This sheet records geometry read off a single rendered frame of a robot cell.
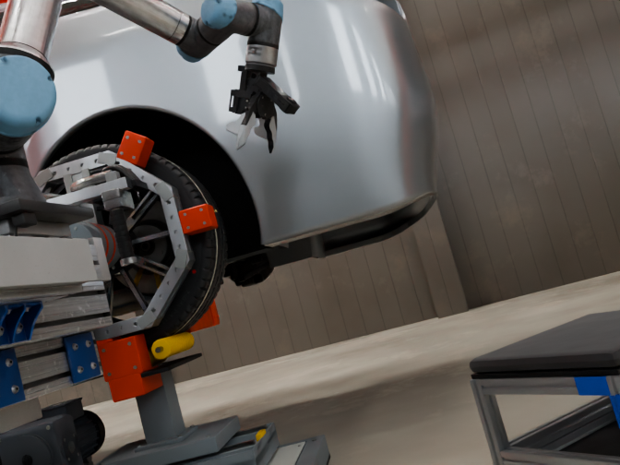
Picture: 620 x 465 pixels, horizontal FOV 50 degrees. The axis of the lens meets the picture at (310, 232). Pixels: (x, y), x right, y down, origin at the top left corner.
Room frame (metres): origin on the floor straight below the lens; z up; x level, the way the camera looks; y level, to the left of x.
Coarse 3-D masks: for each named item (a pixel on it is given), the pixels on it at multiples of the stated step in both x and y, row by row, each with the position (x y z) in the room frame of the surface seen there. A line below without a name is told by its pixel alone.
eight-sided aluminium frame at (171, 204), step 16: (80, 160) 1.93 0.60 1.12; (96, 160) 1.94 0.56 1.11; (112, 160) 1.92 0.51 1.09; (48, 176) 1.94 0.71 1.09; (144, 176) 1.96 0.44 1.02; (48, 192) 1.99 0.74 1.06; (160, 192) 1.91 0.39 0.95; (176, 192) 1.95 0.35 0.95; (176, 208) 1.91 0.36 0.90; (176, 224) 1.91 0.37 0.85; (176, 240) 1.91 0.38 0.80; (176, 256) 1.91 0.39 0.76; (192, 256) 1.95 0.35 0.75; (176, 272) 1.92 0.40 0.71; (160, 288) 1.92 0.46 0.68; (176, 288) 1.96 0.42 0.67; (160, 304) 1.92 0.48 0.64; (128, 320) 1.93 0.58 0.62; (144, 320) 1.92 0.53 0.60; (160, 320) 1.97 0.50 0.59; (96, 336) 1.94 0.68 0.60; (112, 336) 1.94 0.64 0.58
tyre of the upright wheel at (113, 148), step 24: (120, 144) 2.02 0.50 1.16; (168, 168) 2.00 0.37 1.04; (192, 192) 1.99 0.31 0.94; (216, 216) 2.13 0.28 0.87; (192, 240) 1.99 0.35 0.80; (216, 264) 2.07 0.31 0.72; (192, 288) 2.00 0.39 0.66; (216, 288) 2.16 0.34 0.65; (168, 312) 2.00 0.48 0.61; (192, 312) 2.03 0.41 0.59; (120, 336) 2.02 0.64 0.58; (168, 336) 2.03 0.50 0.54
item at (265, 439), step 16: (240, 432) 2.21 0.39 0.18; (256, 432) 2.19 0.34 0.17; (272, 432) 2.23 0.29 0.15; (224, 448) 2.01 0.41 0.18; (240, 448) 1.99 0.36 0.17; (256, 448) 1.97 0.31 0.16; (272, 448) 2.17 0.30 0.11; (176, 464) 2.02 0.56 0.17; (192, 464) 2.00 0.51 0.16; (208, 464) 1.94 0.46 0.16; (224, 464) 1.94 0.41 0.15; (240, 464) 1.93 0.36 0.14; (256, 464) 1.93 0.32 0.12
